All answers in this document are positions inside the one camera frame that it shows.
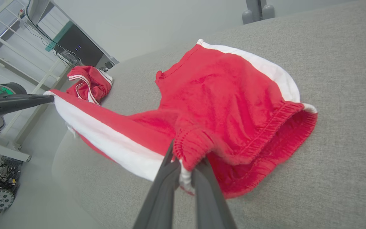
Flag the black cabinet with teal top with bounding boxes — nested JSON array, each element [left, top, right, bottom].
[[45, 21, 120, 69]]

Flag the grey metal frame leg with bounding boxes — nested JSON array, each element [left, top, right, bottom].
[[50, 0, 120, 66]]

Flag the grey partition post with feet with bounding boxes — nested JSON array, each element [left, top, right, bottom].
[[242, 0, 275, 25]]

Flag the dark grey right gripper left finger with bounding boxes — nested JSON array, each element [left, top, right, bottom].
[[132, 140, 182, 229]]

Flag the black cable bundle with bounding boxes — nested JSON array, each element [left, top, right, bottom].
[[24, 0, 82, 66]]

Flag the pile of electronic parts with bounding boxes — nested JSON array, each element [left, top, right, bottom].
[[0, 156, 23, 220]]

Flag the red jersey with white sleeves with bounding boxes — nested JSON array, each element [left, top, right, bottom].
[[66, 65, 113, 106]]

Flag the red shorts with white sides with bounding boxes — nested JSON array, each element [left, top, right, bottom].
[[43, 39, 318, 199]]

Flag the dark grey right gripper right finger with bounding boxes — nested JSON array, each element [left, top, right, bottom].
[[191, 157, 237, 229]]

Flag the white metal window frame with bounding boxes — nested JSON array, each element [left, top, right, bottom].
[[0, 0, 71, 163]]

